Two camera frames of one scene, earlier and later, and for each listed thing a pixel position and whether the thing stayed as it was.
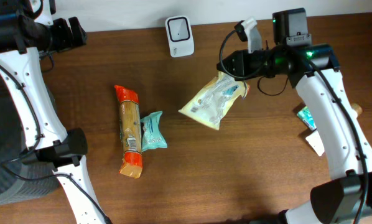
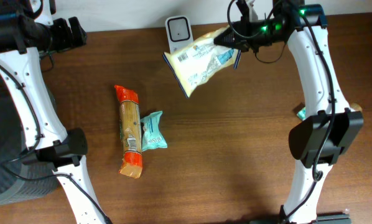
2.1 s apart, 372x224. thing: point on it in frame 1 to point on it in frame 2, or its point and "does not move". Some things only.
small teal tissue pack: (304, 114) does not move
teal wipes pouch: (152, 135) does not move
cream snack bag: (211, 104) to (199, 60)
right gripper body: (239, 63) to (241, 37)
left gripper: (60, 35) does not move
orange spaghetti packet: (131, 165) does not move
